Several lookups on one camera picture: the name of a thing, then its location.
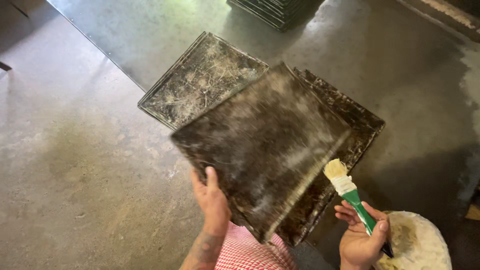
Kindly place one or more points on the person's left hand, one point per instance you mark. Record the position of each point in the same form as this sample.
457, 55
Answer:
212, 204

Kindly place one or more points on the red white patterned apron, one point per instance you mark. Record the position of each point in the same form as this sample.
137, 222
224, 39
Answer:
251, 253

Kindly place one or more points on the stack of dark crusted trays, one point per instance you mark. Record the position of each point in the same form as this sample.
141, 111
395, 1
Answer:
337, 150

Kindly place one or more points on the dark greasy baking tray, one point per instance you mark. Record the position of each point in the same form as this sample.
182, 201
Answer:
262, 150

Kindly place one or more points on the white tub of grease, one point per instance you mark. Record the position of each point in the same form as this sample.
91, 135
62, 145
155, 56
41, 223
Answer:
416, 243

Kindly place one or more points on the stack of grey metal trays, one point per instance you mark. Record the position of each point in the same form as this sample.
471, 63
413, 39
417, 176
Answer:
275, 11

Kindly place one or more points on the person's right hand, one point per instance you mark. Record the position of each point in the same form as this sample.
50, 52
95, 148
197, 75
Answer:
360, 240

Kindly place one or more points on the stack of scratched baking trays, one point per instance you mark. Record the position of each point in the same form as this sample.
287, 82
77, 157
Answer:
200, 80

